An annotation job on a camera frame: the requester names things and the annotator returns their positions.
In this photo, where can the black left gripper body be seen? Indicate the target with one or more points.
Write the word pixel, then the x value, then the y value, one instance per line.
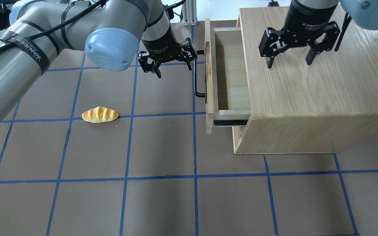
pixel 160 43

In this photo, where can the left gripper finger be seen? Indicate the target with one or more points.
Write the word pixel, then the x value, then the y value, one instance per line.
pixel 187 53
pixel 152 67

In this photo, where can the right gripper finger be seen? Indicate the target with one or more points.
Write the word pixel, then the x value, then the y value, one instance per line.
pixel 331 33
pixel 273 43

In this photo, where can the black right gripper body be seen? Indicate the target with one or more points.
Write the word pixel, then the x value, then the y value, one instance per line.
pixel 303 18

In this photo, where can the black drawer handle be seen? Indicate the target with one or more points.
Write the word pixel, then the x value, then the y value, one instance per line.
pixel 195 81

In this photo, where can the wooden drawer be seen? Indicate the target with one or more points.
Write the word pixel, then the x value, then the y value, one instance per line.
pixel 227 95

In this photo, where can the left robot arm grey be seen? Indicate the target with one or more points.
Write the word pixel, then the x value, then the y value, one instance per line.
pixel 110 32

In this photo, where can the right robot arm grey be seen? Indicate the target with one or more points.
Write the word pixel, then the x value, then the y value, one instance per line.
pixel 363 12

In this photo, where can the light wooden drawer cabinet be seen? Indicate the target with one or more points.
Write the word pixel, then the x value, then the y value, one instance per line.
pixel 298 108

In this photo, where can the toy bread roll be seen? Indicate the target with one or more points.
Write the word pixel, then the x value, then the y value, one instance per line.
pixel 100 115

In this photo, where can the aluminium profile post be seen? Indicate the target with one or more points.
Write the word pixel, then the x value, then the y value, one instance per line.
pixel 189 13

